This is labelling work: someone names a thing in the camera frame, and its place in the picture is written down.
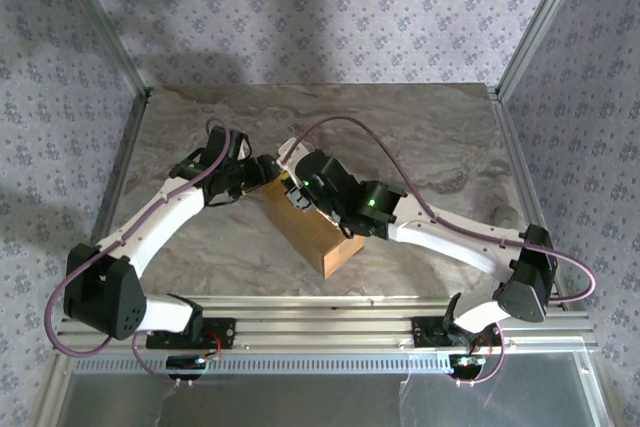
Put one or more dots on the brown cardboard express box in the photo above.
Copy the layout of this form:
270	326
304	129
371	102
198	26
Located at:
315	237

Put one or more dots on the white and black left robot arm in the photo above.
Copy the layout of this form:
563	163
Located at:
150	229

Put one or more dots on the small black controller board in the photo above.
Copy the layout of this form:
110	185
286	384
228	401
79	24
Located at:
465	364
185	363

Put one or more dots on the shiny metal sheet panel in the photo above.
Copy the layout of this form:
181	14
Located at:
320	402

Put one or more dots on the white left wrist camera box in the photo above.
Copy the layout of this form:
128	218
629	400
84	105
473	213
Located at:
245	149

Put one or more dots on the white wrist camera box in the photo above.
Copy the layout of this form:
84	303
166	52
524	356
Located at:
245	149
295	152

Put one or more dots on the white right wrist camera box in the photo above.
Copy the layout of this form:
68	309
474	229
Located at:
295	152

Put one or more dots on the aluminium table side rail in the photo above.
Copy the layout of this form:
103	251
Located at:
126	147
520	147

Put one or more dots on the aluminium mounting rail beam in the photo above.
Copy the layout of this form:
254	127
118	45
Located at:
320	319

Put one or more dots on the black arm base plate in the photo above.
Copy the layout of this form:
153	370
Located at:
222	334
425	334

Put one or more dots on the aluminium frame post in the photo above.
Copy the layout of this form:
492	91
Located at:
540	22
105	22

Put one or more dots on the aluminium frame leg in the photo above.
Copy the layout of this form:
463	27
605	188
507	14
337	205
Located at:
597	397
52	397

